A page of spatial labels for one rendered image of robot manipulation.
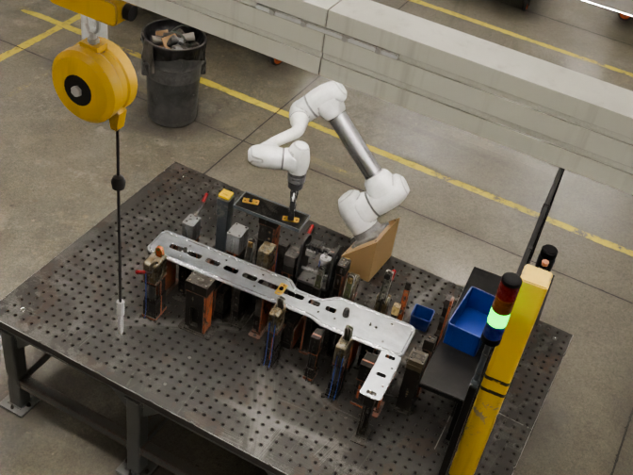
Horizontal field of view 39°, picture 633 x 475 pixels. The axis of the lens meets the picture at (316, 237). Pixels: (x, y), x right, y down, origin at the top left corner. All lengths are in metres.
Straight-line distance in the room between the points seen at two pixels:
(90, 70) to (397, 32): 0.61
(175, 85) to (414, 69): 5.68
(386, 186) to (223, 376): 1.32
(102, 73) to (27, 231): 4.58
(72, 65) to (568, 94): 0.89
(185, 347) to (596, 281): 3.22
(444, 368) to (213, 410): 1.07
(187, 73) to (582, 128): 5.78
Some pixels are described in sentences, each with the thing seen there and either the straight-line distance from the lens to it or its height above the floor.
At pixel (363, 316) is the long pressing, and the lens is 4.29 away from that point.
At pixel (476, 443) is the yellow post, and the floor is 1.13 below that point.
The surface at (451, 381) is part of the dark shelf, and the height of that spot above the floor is 1.03.
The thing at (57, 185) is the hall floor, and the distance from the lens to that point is 6.60.
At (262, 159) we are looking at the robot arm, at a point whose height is 1.54.
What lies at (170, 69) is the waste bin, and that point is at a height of 0.55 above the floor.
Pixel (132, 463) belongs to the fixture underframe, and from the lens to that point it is 4.79.
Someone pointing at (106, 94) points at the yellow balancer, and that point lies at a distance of 1.69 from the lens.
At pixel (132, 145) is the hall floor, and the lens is 6.98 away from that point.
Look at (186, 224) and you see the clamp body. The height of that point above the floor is 1.06.
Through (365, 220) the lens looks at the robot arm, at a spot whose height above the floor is 1.01.
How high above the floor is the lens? 3.97
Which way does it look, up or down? 39 degrees down
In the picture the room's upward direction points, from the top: 9 degrees clockwise
